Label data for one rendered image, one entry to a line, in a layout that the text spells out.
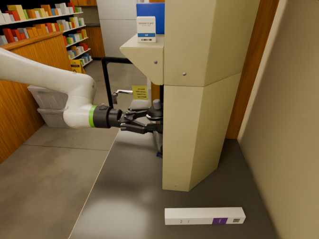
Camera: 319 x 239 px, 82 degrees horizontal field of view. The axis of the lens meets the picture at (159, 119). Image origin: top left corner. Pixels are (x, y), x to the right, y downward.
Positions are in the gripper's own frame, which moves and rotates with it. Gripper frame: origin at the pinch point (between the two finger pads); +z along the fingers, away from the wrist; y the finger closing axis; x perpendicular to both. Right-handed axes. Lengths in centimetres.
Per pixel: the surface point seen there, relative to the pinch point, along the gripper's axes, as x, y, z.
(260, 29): -31, 24, 38
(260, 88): -6, 23, 45
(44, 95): 67, 140, -166
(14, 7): -27, 243, -246
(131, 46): -30.8, -11.9, -6.6
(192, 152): 3.7, -13.2, 12.5
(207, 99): -16.2, -11.2, 15.0
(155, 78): -22.9, -13.1, -0.3
